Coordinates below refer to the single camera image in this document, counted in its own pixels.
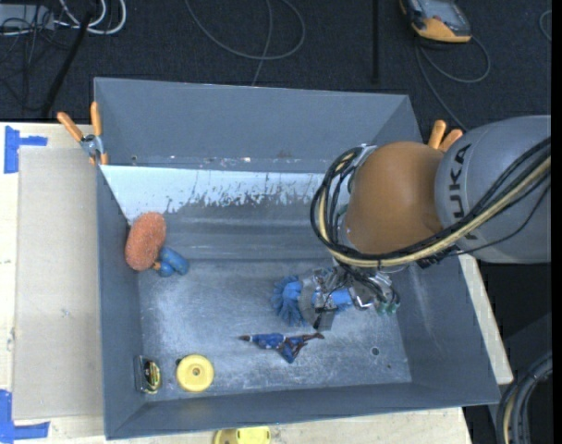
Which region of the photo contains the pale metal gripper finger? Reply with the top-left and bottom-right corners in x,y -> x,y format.
308,305 -> 337,333
299,268 -> 332,296

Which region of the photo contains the blue bristle brush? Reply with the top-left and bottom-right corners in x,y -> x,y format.
270,274 -> 356,328

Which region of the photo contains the blue and brown toy figure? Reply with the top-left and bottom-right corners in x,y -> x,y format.
238,331 -> 325,365

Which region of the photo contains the grey metal bin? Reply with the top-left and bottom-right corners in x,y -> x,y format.
92,76 -> 503,441

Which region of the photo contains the yellow round disc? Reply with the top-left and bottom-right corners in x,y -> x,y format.
175,353 -> 215,394

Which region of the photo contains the black and yellow tape measure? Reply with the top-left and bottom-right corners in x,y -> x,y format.
133,354 -> 163,395

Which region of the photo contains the orange scrubber with blue handle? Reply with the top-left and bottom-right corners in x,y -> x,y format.
124,211 -> 190,278

